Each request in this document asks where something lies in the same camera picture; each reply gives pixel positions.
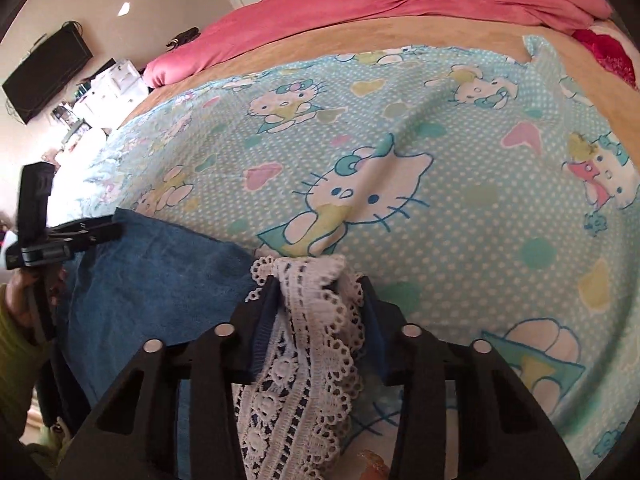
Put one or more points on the blue denim pants lace trim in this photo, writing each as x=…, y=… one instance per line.
x=150, y=285

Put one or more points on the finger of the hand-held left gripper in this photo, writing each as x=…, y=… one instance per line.
x=95, y=226
x=95, y=241

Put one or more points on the cartoon cat printed blanket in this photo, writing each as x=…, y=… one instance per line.
x=450, y=220

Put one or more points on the white drawer cabinet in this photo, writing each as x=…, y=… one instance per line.
x=117, y=82

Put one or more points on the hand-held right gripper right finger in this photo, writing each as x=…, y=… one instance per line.
x=374, y=320

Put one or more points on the person's left forearm green sleeve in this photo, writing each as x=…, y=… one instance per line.
x=15, y=375

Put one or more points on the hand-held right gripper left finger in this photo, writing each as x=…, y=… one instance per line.
x=263, y=312

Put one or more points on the person's left hand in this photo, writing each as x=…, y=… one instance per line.
x=20, y=305

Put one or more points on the tan bed sheet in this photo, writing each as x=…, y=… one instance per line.
x=350, y=37

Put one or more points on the red patterned pillow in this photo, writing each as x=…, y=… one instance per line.
x=607, y=55

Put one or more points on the dark bag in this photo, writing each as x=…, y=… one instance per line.
x=184, y=37

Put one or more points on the black wall television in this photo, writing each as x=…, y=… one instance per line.
x=42, y=77

